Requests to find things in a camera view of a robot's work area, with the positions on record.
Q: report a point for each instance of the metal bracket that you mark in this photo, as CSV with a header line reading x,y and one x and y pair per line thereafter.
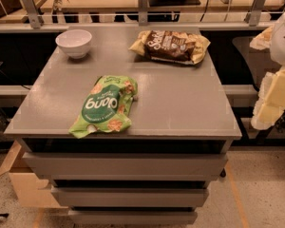
x,y
253,15
143,12
35,19

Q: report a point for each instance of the brown chip bag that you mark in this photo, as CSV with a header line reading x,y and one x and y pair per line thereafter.
x,y
171,46

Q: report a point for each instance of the right metal bracket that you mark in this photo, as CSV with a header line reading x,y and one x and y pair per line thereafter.
x,y
253,15

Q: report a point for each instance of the green rice chip bag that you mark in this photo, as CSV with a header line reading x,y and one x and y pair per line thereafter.
x,y
107,106

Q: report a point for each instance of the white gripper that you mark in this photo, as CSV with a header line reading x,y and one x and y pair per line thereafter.
x,y
283,40

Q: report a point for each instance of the left metal bracket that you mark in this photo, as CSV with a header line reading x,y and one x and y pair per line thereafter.
x,y
35,19

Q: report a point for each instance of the middle metal bracket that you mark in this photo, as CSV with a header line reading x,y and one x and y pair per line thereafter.
x,y
143,12

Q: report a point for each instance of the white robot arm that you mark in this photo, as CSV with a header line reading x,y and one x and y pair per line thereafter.
x,y
273,38

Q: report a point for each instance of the wooden box on floor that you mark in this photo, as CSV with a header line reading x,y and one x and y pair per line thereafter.
x,y
29,189

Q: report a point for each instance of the white ceramic bowl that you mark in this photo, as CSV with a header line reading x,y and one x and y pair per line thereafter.
x,y
74,43

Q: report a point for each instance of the grey drawer cabinet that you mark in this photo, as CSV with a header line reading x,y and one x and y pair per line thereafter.
x,y
155,172

